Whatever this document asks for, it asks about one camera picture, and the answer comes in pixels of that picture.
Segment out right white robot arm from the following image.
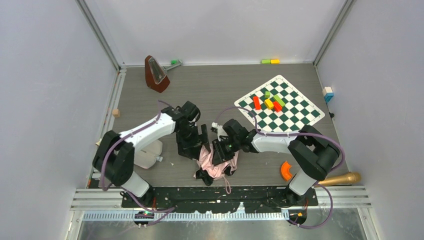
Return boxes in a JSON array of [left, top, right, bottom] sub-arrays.
[[211, 119, 343, 196]]

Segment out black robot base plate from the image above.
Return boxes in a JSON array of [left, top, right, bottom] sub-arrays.
[[120, 186, 318, 214]]

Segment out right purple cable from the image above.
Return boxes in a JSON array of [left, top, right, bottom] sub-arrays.
[[213, 106, 346, 231]]

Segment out long green block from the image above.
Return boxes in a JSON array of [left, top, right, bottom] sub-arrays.
[[272, 94, 285, 107]]

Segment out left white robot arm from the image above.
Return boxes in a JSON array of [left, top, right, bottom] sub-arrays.
[[92, 101, 209, 198]]

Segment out brown wooden metronome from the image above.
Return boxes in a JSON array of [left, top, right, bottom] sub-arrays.
[[144, 55, 171, 93]]

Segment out orange curved block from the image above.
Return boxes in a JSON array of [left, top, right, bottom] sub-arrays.
[[280, 161, 293, 182]]

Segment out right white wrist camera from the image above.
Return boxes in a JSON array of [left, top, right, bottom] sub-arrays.
[[211, 122, 228, 137]]

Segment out small red block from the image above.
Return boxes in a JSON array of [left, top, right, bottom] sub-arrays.
[[273, 101, 282, 113]]

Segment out pink and black folding umbrella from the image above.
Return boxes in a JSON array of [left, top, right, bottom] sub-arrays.
[[193, 145, 239, 195]]

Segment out green white chessboard mat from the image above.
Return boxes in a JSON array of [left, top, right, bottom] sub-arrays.
[[234, 75, 325, 132]]

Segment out yellow block on chessboard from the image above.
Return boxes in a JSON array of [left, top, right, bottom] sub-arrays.
[[263, 98, 274, 110]]

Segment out blue and white block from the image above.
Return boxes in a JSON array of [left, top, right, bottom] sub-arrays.
[[322, 86, 334, 103]]

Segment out long red block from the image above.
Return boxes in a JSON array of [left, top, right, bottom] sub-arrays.
[[252, 96, 262, 111]]

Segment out small wooden cube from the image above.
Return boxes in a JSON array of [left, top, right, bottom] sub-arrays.
[[111, 109, 121, 118]]

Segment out small white chess piece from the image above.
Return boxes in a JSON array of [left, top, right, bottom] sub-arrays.
[[95, 139, 102, 147]]

